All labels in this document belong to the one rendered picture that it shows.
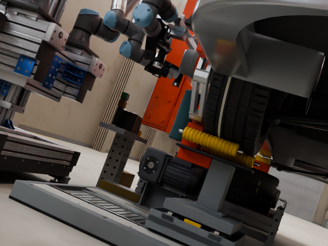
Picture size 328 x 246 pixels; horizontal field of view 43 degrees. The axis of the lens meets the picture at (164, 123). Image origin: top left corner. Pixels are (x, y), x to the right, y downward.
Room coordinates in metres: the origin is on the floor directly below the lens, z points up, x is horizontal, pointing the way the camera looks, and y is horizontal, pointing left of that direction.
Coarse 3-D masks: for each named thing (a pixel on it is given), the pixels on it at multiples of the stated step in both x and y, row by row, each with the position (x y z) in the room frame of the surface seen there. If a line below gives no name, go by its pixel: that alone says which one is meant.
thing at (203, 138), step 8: (184, 128) 1.82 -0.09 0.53; (192, 128) 1.83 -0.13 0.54; (184, 136) 1.82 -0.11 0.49; (192, 136) 1.80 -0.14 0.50; (200, 136) 1.79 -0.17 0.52; (208, 136) 1.79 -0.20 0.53; (216, 136) 1.79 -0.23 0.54; (200, 144) 1.81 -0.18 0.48; (208, 144) 1.78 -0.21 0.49; (216, 144) 1.76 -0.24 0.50; (224, 144) 1.75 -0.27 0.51; (232, 144) 1.75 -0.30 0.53; (232, 152) 1.74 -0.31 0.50; (240, 152) 1.75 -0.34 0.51
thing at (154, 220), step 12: (156, 216) 1.70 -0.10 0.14; (168, 216) 1.69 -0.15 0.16; (180, 216) 1.79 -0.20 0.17; (156, 228) 1.70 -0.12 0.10; (168, 228) 1.68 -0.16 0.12; (180, 228) 1.67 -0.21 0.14; (192, 228) 1.65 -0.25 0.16; (204, 228) 1.86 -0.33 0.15; (180, 240) 1.66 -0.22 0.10; (192, 240) 1.65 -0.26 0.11; (204, 240) 1.63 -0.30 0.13; (216, 240) 1.62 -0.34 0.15; (228, 240) 1.61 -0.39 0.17; (240, 240) 1.80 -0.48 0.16
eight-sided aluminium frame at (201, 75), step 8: (200, 64) 1.70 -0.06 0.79; (208, 64) 1.69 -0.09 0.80; (200, 72) 1.69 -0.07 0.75; (208, 72) 1.68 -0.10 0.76; (192, 80) 1.72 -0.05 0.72; (200, 80) 1.70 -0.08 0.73; (208, 80) 1.70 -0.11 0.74; (192, 88) 1.75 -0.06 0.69; (192, 96) 1.77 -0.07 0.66; (192, 104) 1.80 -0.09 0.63; (200, 104) 1.78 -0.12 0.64; (192, 112) 1.82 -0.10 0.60; (200, 112) 1.80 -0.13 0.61; (192, 120) 1.89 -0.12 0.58; (200, 120) 1.83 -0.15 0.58
